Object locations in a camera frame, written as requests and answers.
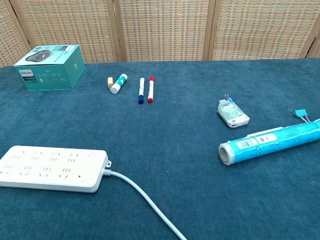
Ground white power strip cable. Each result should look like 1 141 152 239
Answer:
101 169 188 240

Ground small plastic wrapped packet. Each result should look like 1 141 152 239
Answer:
216 99 251 129

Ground white power strip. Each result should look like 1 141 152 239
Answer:
0 145 112 194

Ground blue capped whiteboard marker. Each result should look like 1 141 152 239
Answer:
137 77 146 105

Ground teal binder clip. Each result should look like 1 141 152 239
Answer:
293 108 312 124

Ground white green glue stick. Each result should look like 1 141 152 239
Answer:
110 73 128 95

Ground teal Philips product box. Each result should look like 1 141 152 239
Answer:
13 44 86 92

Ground dark teal table cloth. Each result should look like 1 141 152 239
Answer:
0 57 320 240

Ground blue cling film roll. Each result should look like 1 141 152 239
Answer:
218 119 320 166

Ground red capped whiteboard marker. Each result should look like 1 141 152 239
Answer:
147 75 155 104

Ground woven wooden folding screen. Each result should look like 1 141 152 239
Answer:
0 0 320 68

